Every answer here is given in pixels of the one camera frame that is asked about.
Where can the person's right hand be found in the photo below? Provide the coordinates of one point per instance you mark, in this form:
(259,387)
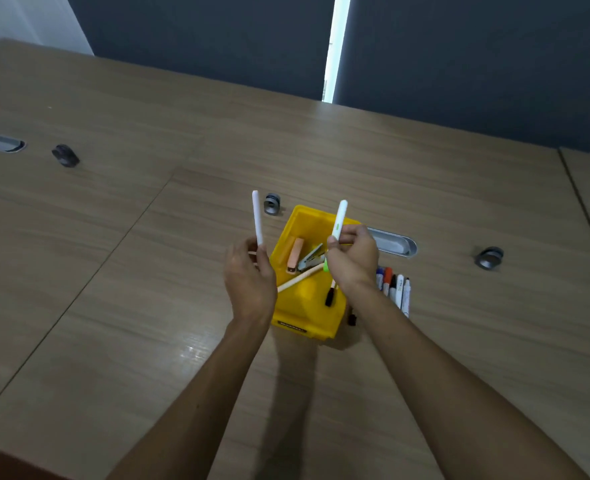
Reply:
(357,262)

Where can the person's left hand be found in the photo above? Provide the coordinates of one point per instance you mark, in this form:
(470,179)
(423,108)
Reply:
(247,289)

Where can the person's left thumb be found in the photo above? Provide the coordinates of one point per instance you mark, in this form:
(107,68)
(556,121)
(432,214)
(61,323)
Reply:
(264,257)

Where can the person's right thumb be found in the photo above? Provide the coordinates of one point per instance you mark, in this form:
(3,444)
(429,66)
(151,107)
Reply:
(333,246)

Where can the white marker with green cap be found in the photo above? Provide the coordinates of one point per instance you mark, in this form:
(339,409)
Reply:
(340,219)

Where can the white pen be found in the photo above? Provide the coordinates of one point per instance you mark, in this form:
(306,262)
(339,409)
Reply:
(257,217)

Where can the person's right forearm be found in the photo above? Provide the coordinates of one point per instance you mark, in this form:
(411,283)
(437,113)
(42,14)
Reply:
(450,394)

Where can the person's left forearm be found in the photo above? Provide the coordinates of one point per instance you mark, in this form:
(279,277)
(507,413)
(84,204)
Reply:
(200,409)

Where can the silver staple remover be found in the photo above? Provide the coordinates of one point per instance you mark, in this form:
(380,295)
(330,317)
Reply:
(311,258)

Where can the peach stapler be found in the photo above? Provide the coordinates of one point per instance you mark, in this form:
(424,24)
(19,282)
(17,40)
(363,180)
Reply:
(295,254)

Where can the cream pencil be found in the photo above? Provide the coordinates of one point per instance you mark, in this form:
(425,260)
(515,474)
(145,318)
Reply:
(300,278)

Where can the white marker with black cap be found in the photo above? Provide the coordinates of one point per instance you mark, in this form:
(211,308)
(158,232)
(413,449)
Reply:
(330,293)

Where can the yellow plastic bin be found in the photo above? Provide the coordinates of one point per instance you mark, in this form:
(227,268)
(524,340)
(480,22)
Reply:
(310,294)

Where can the blue cap marker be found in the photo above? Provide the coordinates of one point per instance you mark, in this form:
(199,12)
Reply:
(379,277)

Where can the orange cap marker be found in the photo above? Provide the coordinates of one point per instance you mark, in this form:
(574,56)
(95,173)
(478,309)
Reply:
(387,280)

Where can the white marker with black tip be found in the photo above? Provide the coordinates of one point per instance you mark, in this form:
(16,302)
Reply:
(406,297)

